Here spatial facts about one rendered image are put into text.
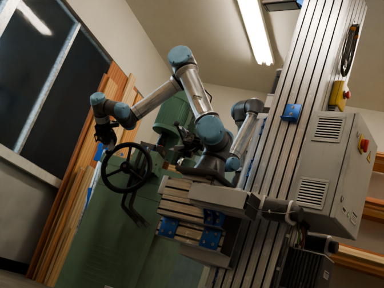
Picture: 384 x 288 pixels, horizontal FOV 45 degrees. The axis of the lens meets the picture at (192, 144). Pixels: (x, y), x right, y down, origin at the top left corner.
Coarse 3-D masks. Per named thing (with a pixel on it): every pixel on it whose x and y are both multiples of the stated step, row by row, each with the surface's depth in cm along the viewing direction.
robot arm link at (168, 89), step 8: (176, 80) 232; (160, 88) 234; (168, 88) 233; (176, 88) 234; (152, 96) 234; (160, 96) 233; (168, 96) 235; (136, 104) 235; (144, 104) 233; (152, 104) 233; (160, 104) 236; (136, 112) 233; (144, 112) 234; (128, 120) 231; (136, 120) 235; (128, 128) 236
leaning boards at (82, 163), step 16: (112, 64) 451; (112, 80) 445; (128, 80) 478; (112, 96) 449; (128, 96) 480; (112, 128) 461; (80, 144) 418; (96, 144) 436; (80, 160) 417; (64, 176) 406; (80, 176) 405; (64, 192) 407; (80, 192) 402; (64, 208) 399; (80, 208) 406; (48, 224) 394; (64, 224) 394; (48, 240) 391; (64, 240) 387; (48, 256) 381; (64, 256) 387; (32, 272) 384; (48, 272) 381
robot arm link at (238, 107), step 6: (240, 102) 268; (234, 108) 270; (240, 108) 266; (234, 114) 271; (240, 114) 266; (234, 120) 274; (240, 120) 266; (240, 126) 267; (246, 150) 265; (240, 162) 266; (240, 168) 265; (234, 180) 267
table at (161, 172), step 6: (102, 156) 276; (114, 156) 274; (108, 162) 273; (114, 162) 272; (120, 162) 272; (132, 162) 259; (138, 168) 257; (156, 174) 258; (162, 174) 263; (168, 174) 262; (174, 174) 262; (180, 174) 261
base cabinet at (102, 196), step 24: (96, 192) 268; (96, 216) 262; (120, 216) 259; (144, 216) 256; (96, 240) 257; (120, 240) 254; (144, 240) 251; (168, 240) 275; (72, 264) 255; (96, 264) 251; (120, 264) 249; (144, 264) 247; (168, 264) 286
